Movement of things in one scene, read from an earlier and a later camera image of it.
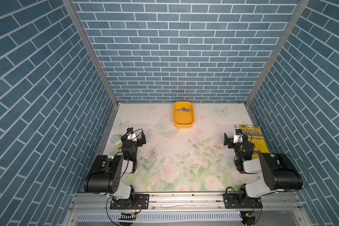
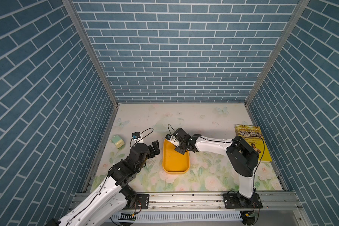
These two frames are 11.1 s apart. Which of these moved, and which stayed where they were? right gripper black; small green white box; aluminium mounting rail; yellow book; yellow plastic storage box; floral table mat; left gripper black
Moved: yellow plastic storage box; right gripper black; left gripper black
Stayed: yellow book; small green white box; floral table mat; aluminium mounting rail
